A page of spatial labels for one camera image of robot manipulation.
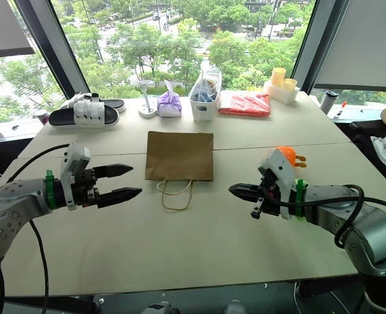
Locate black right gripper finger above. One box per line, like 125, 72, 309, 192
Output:
250, 196, 266, 220
228, 183, 263, 202

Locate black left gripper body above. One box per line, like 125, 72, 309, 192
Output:
69, 167, 101, 209

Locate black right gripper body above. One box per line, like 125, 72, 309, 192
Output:
260, 169, 285, 217

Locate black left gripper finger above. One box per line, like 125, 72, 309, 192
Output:
96, 187, 143, 209
92, 164, 135, 181

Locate brown paper bag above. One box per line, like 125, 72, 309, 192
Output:
144, 131, 215, 211

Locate clear plastic bag bundle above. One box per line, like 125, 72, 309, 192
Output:
188, 63, 222, 103

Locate green right wrist clamp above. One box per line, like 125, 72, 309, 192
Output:
294, 179, 309, 222

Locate green wrist clamp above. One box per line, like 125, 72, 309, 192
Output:
44, 169, 58, 211
294, 179, 309, 222

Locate green left wrist clamp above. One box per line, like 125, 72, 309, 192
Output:
44, 169, 58, 211

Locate orange toy object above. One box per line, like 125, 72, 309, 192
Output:
274, 146, 308, 169

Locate black and white sandal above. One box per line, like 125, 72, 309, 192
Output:
60, 92, 127, 114
48, 101, 120, 130

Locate white stand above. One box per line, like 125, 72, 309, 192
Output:
137, 80, 158, 116

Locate white cup with red print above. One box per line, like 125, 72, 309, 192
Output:
33, 109, 52, 126

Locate purple tied pouch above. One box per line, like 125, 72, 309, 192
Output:
156, 79, 183, 118

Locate red plastic packet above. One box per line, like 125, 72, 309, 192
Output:
217, 90, 273, 118

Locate white storage basket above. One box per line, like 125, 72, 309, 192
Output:
189, 94, 221, 123

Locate grey tumbler with black lid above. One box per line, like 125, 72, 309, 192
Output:
320, 90, 340, 116

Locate white glue bottle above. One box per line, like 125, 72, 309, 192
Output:
334, 101, 349, 120

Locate short yellow cup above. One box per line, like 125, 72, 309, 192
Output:
281, 78, 298, 96

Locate dark rounded shape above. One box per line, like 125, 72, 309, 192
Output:
143, 300, 181, 314

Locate tall yellow cup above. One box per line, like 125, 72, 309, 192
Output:
270, 67, 287, 88

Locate dark window pillar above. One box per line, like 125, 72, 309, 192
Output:
290, 0, 345, 95
14, 0, 91, 99

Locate grey roller blind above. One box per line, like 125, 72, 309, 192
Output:
0, 0, 37, 60
313, 0, 386, 93

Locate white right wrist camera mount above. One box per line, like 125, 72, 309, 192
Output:
257, 148, 300, 220

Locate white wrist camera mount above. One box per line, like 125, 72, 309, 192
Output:
60, 142, 92, 211
257, 148, 300, 220

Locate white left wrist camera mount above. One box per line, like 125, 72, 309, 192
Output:
60, 142, 92, 211

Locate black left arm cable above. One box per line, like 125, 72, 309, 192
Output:
8, 143, 71, 298

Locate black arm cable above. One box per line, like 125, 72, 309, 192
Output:
261, 184, 386, 249
8, 143, 71, 298

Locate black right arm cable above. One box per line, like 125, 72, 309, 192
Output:
261, 184, 386, 249

